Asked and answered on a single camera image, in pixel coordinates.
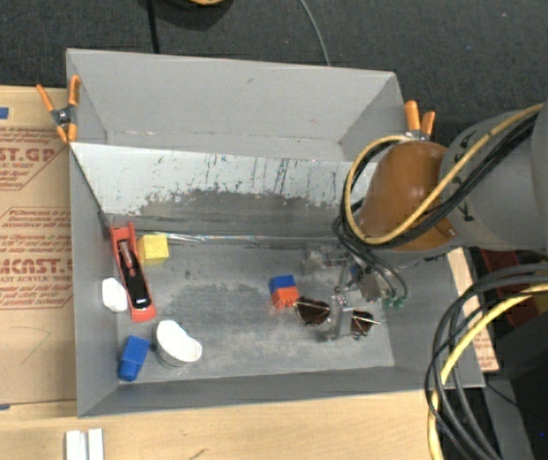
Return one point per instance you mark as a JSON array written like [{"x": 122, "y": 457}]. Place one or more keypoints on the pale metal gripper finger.
[
  {"x": 336, "y": 318},
  {"x": 349, "y": 321}
]

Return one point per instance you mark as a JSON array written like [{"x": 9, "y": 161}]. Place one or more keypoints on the brown lens sunglasses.
[{"x": 313, "y": 312}]

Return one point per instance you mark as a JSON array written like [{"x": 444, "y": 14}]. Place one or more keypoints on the small orange block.
[{"x": 284, "y": 298}]

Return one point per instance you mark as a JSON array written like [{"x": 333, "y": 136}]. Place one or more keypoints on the small blue block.
[{"x": 282, "y": 282}]

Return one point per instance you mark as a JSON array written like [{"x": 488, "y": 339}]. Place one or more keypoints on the grey metal bin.
[{"x": 235, "y": 305}]

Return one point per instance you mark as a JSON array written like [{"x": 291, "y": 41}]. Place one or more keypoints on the large white rounded object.
[{"x": 178, "y": 343}]

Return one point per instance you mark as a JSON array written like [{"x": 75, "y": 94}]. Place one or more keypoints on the yellow cube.
[{"x": 153, "y": 248}]

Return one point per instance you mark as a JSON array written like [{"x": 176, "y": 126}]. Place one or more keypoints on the red and black stapler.
[{"x": 136, "y": 285}]

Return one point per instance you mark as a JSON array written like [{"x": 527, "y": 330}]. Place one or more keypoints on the large blue block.
[{"x": 132, "y": 357}]

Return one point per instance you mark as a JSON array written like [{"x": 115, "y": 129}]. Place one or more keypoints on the small white rounded object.
[{"x": 114, "y": 296}]

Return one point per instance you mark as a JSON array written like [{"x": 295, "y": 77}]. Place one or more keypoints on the brown cardboard board red print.
[{"x": 20, "y": 343}]

